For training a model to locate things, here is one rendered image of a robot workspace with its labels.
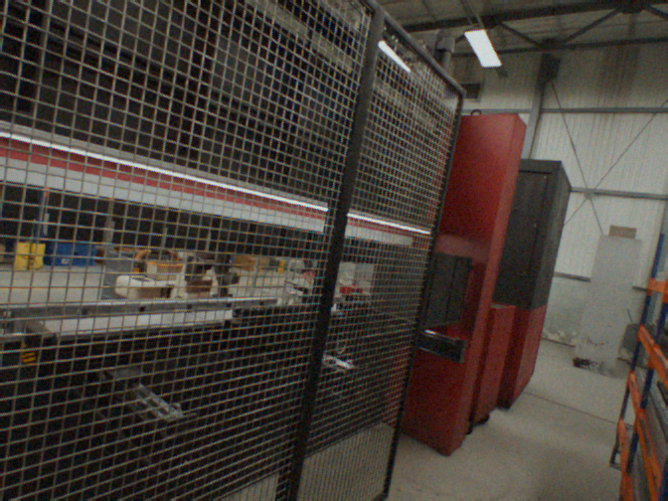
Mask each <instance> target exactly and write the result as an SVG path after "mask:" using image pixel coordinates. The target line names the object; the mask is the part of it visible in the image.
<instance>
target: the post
mask: <svg viewBox="0 0 668 501"><path fill-rule="evenodd" d="M364 13H365V12H364ZM365 15H366V16H367V17H368V18H370V20H371V21H372V22H371V21H370V23H369V19H368V18H367V17H365V19H364V15H363V13H361V17H360V22H361V23H363V20H364V25H365V26H366V27H368V24H369V29H370V30H368V34H367V28H366V27H365V26H364V25H363V24H360V23H359V28H358V31H359V32H360V31H361V33H363V34H364V36H365V37H366V36H367V39H368V40H367V41H366V38H365V37H363V36H361V37H360V33H359V32H358V35H357V40H356V41H357V42H359V38H360V44H361V45H362V46H365V41H366V46H365V47H366V48H367V49H366V48H365V52H364V47H362V46H361V45H360V44H359V48H358V43H357V42H356V46H355V50H356V51H357V49H358V53H360V54H361V56H362V53H364V57H365V59H364V58H362V57H361V56H359V54H357V52H354V58H353V60H354V61H356V62H357V63H358V64H360V65H361V66H362V67H363V68H362V67H361V69H360V66H359V65H358V64H357V63H356V66H355V62H354V61H353V64H352V69H353V70H354V67H355V72H357V73H359V70H360V75H361V76H360V77H359V75H358V74H356V73H355V72H354V71H352V70H351V74H350V79H353V81H354V82H356V83H358V84H359V85H358V86H357V84H356V83H354V82H353V83H352V81H351V80H350V81H349V86H348V92H347V97H348V98H349V95H350V99H351V100H353V101H354V99H355V93H354V91H356V88H357V93H356V99H355V102H356V103H355V104H354V102H353V101H351V100H350V101H349V99H348V98H347V99H346V104H345V106H347V107H348V108H350V109H352V110H353V105H354V111H355V112H353V115H352V111H351V110H350V109H348V112H347V108H346V107H345V110H344V115H345V116H346V113H347V117H349V118H351V116H352V120H353V122H351V121H350V120H349V118H347V117H345V116H343V122H342V125H345V126H346V127H348V128H350V129H352V131H351V130H350V133H349V129H347V128H345V130H344V127H343V126H342V128H341V134H343V130H344V135H345V136H347V137H348V134H349V138H350V139H348V138H347V137H344V136H343V141H342V135H340V136H339V139H338V144H341V143H342V145H344V146H347V147H348V148H349V149H348V148H347V151H346V147H343V146H342V147H341V145H337V151H336V152H337V153H339V148H341V154H343V155H345V152H346V156H347V157H345V156H343V155H339V159H338V154H337V153H336V157H335V161H336V162H337V159H338V162H339V163H342V164H343V163H344V164H345V165H346V167H345V165H344V168H343V165H342V164H337V163H336V162H334V169H333V171H335V172H338V173H342V169H343V174H344V175H342V180H341V174H338V173H336V176H335V172H333V175H332V180H334V177H335V181H338V182H339V180H341V182H342V183H343V184H341V185H339V183H337V182H334V181H331V186H330V188H331V189H332V188H333V183H334V188H333V189H334V190H337V191H338V186H339V191H340V192H338V197H337V191H334V190H333V194H332V190H330V191H329V198H330V199H331V195H332V199H334V200H336V198H337V200H338V201H339V202H337V203H336V201H333V200H330V199H328V204H327V207H329V206H330V201H331V206H330V208H334V209H335V204H336V209H337V210H335V214H334V209H330V211H329V208H327V209H326V216H328V212H329V216H330V217H333V215H334V217H335V219H334V220H333V218H330V217H328V222H327V217H325V220H324V225H326V224H327V226H331V227H334V228H332V232H331V227H327V229H326V227H325V226H324V227H323V233H322V234H325V230H326V234H327V235H330V233H331V235H332V236H331V237H330V236H326V235H325V240H324V235H322V238H321V243H323V241H324V243H329V238H330V243H329V244H331V245H329V249H328V244H324V245H323V244H320V252H319V255H318V260H320V258H321V260H326V255H327V260H328V262H327V261H326V265H325V261H321V263H320V261H317V266H316V268H319V263H320V268H321V269H324V266H325V269H327V270H325V271H324V270H319V274H318V269H316V272H315V277H317V275H318V277H325V278H323V282H322V278H318V279H317V278H314V283H313V285H316V280H317V285H321V283H322V285H324V286H322V288H321V286H316V291H315V286H313V289H312V295H314V291H315V295H322V296H320V300H319V296H315V297H314V296H311V301H310V303H313V298H314V303H318V301H319V303H321V304H319V305H318V304H313V308H312V304H310V307H308V312H311V309H312V312H314V311H317V306H318V311H319V312H317V317H316V312H314V313H312V314H311V313H307V318H306V321H309V315H311V321H315V317H316V319H318V321H316V323H315V322H309V326H308V322H306V325H305V330H307V327H308V329H314V324H315V329H316V330H314V334H313V330H308V332H307V331H304V336H303V338H308V337H312V335H313V337H315V338H313V340H312V338H308V339H306V343H305V339H303V341H302V347H304V344H305V347H308V346H310V341H312V346H313V347H310V352H309V347H308V348H305V350H304V348H303V349H301V354H300V356H303V350H304V355H308V353H309V354H311V355H309V358H308V356H303V361H302V357H300V359H299V364H301V362H302V364H303V363H307V359H308V362H309V363H307V370H306V364H303V365H302V366H301V365H298V371H297V374H298V373H300V367H301V373H302V372H305V371H306V372H307V371H308V372H307V373H306V375H305V373H302V374H300V379H299V374H298V375H297V377H296V382H298V379H299V381H302V380H304V376H305V380H306V381H302V382H299V384H298V383H295V388H294V391H296V390H297V385H298V389H301V388H302V387H303V382H304V387H305V388H304V387H303V388H304V389H303V393H302V389H301V390H297V395H296V392H294V395H293V398H294V399H295V397H296V398H300V397H301V394H302V397H303V398H300V399H297V400H296V401H295V400H293V401H292V406H291V407H292V408H293V407H294V403H295V406H299V405H302V406H300V409H299V407H296V408H294V413H293V409H291V413H290V416H291V417H290V418H289V420H288V424H291V421H292V423H294V424H291V430H290V425H288V426H287V430H286V433H288V432H289V431H292V433H291V434H290V437H288V434H287V435H286V436H285V441H287V439H288V440H291V441H289V442H285V444H284V447H283V450H284V452H283V453H282V459H283V458H284V455H285V457H287V458H285V460H284V459H283V460H281V464H280V467H282V466H283V461H284V465H286V464H288V463H291V462H292V463H291V464H289V468H288V465H286V466H284V467H283V471H282V468H280V470H279V476H281V472H282V475H283V474H285V472H287V469H288V471H289V470H290V471H289V472H288V474H285V475H283V476H282V478H281V477H279V478H278V482H277V484H279V483H280V479H281V482H283V481H285V480H286V475H287V479H288V480H287V481H286V485H285V482H283V483H281V484H280V489H279V485H277V488H276V492H278V490H279V491H280V490H282V489H284V486H285V491H284V490H282V491H280V492H279V496H278V494H276V495H275V500H274V501H277V497H278V499H280V498H282V497H283V492H284V496H286V497H284V498H283V501H297V498H298V492H299V486H300V481H301V475H302V469H303V463H304V458H305V451H306V446H307V440H308V435H309V429H310V424H311V418H312V411H314V406H315V400H316V395H317V388H318V383H319V377H320V372H321V365H322V360H323V354H324V349H325V342H326V337H327V331H328V326H329V319H330V314H331V308H332V303H333V297H334V290H335V285H336V279H337V274H338V268H339V263H340V256H341V251H343V245H344V241H345V235H346V230H347V224H348V218H349V212H350V207H351V201H352V196H353V189H354V184H355V178H356V172H357V166H358V160H359V155H360V149H361V144H362V137H363V132H364V126H365V121H367V114H368V109H369V103H370V98H371V91H372V86H373V80H374V74H375V68H376V62H377V57H378V51H379V46H380V40H381V34H382V28H383V23H384V17H386V10H384V9H383V8H382V7H381V6H380V5H379V4H378V3H377V8H376V11H373V12H371V17H370V11H367V12H366V13H365ZM361 26H363V30H361ZM356 56H357V60H356ZM361 59H362V64H361ZM353 72H354V77H353ZM358 77H359V81H358ZM351 85H352V88H351ZM349 88H351V89H352V90H353V91H351V94H350V90H349ZM348 101H349V106H348ZM345 118H346V124H345ZM350 123H351V127H350ZM347 139H348V145H347ZM344 157H345V162H344ZM336 165H337V171H336ZM332 221H333V226H332ZM322 247H323V251H327V249H328V251H330V252H329V253H327V252H323V253H322V256H321V251H322ZM323 272H324V276H323ZM320 289H321V294H320ZM306 333H307V337H306ZM300 400H301V403H300ZM298 411H299V413H300V415H299V416H295V415H298ZM292 415H294V416H295V417H293V419H292ZM297 417H298V421H299V422H298V423H297V427H296V423H295V422H297ZM295 428H296V429H297V431H296V433H295V431H294V430H295ZM294 435H295V438H296V439H294ZM292 439H294V444H293V440H292ZM286 444H287V448H289V449H287V448H286ZM292 446H294V447H293V450H292V448H290V447H292ZM285 449H287V451H286V454H285ZM291 451H292V455H293V456H291ZM288 456H291V462H289V457H288ZM286 487H287V488H286ZM278 501H282V499H280V500H278Z"/></svg>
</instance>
